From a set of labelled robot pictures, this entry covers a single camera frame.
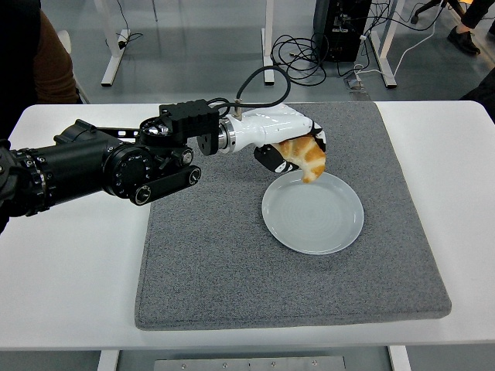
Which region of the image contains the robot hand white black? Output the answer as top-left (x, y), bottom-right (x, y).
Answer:
top-left (230, 103), bottom-right (329, 174)

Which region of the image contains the croissant bread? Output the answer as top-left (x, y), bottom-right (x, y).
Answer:
top-left (278, 134), bottom-right (328, 184)

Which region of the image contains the light grey round plate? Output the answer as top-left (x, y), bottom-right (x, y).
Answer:
top-left (261, 171), bottom-right (366, 255)

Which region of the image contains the grey metal plate with screws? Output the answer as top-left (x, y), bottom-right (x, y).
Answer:
top-left (153, 356), bottom-right (347, 371)

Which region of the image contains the white desk leg with foot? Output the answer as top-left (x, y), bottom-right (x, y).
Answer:
top-left (369, 0), bottom-right (399, 89)
top-left (261, 0), bottom-right (276, 85)
top-left (101, 0), bottom-right (131, 87)

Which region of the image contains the grey floor outlet box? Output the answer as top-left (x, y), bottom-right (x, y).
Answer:
top-left (343, 75), bottom-right (367, 93)

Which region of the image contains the black computer tower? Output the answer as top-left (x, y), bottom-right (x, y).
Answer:
top-left (312, 0), bottom-right (372, 63)

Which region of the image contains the grey fabric mat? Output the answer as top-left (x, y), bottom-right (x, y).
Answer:
top-left (134, 101), bottom-right (452, 331)

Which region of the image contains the black office chair base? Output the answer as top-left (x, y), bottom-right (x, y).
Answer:
top-left (410, 0), bottom-right (469, 25)

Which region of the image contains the person's leg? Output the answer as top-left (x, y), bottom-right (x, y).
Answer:
top-left (447, 0), bottom-right (495, 55)

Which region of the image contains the black fabric object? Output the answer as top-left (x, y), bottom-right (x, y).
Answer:
top-left (459, 73), bottom-right (495, 102)

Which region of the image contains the person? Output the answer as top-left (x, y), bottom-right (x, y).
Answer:
top-left (0, 0), bottom-right (84, 136)

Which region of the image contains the white table leg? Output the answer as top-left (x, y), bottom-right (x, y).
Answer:
top-left (388, 345), bottom-right (412, 371)
top-left (96, 349), bottom-right (120, 371)

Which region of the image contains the coiled black cable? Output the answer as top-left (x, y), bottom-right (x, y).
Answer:
top-left (270, 32), bottom-right (329, 87)

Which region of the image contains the white cable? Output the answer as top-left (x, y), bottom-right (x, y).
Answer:
top-left (353, 0), bottom-right (446, 80)

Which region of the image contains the thin black cable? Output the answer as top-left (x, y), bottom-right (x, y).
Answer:
top-left (115, 0), bottom-right (144, 50)

